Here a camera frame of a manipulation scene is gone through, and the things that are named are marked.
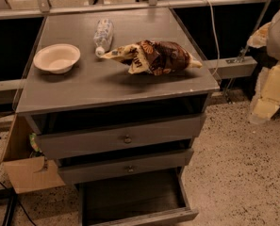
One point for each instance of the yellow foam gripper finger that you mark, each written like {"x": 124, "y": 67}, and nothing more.
{"x": 266, "y": 101}
{"x": 259, "y": 38}

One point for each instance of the brown chip bag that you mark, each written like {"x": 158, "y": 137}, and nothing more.
{"x": 154, "y": 57}

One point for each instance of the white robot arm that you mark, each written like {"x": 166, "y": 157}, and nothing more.
{"x": 273, "y": 41}

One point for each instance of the grey drawer cabinet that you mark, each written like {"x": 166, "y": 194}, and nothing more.
{"x": 111, "y": 116}

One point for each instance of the grey open bottom drawer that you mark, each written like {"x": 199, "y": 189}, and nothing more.
{"x": 155, "y": 198}

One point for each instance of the grey top drawer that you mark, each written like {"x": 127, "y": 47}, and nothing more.
{"x": 70, "y": 144}

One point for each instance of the grey middle drawer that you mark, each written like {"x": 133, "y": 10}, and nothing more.
{"x": 122, "y": 167}

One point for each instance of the clear plastic water bottle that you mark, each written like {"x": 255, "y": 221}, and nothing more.
{"x": 103, "y": 36}

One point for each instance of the white paper bowl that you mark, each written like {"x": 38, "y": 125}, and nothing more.
{"x": 56, "y": 58}

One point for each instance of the brown cardboard box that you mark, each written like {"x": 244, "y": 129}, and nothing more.
{"x": 26, "y": 173}

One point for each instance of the grey metal rail frame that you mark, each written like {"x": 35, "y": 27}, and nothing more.
{"x": 120, "y": 7}

